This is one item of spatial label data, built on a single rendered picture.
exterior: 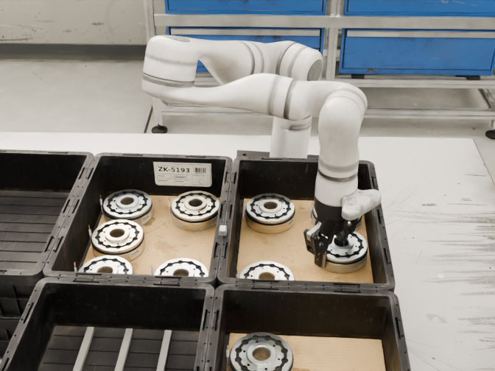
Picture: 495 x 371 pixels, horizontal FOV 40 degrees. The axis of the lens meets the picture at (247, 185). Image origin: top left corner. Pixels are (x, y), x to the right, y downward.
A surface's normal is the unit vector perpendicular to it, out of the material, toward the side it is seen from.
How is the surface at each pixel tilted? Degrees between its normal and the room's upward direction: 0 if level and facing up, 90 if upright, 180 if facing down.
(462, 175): 0
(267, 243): 0
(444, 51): 90
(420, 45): 90
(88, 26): 90
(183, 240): 0
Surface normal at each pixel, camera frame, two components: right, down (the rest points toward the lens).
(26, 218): 0.00, -0.82
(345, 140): -0.07, 0.78
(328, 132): -0.50, 0.69
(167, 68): -0.02, 0.30
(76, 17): -0.03, 0.57
